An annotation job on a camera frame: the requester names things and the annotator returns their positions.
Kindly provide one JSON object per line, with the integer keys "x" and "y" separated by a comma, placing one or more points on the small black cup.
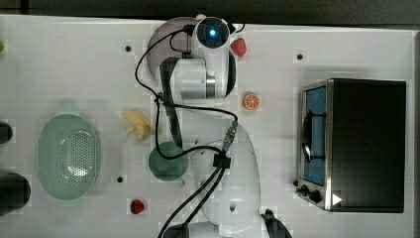
{"x": 6, "y": 133}

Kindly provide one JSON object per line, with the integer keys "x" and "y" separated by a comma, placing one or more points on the orange slice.
{"x": 251, "y": 101}

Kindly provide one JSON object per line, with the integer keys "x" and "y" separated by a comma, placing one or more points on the large black cup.
{"x": 15, "y": 193}

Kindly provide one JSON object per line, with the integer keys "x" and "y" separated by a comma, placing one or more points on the red strawberry near edge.
{"x": 137, "y": 206}

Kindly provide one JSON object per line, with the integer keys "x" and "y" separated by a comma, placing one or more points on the black toaster oven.
{"x": 352, "y": 138}

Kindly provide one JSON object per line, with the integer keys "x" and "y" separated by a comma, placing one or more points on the green perforated colander basket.
{"x": 68, "y": 164}

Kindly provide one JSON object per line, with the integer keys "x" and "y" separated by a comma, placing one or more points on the red strawberry near plate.
{"x": 239, "y": 47}

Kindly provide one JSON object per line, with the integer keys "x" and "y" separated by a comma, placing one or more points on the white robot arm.
{"x": 224, "y": 163}

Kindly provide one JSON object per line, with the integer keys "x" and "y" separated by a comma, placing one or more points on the peeled banana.
{"x": 138, "y": 123}

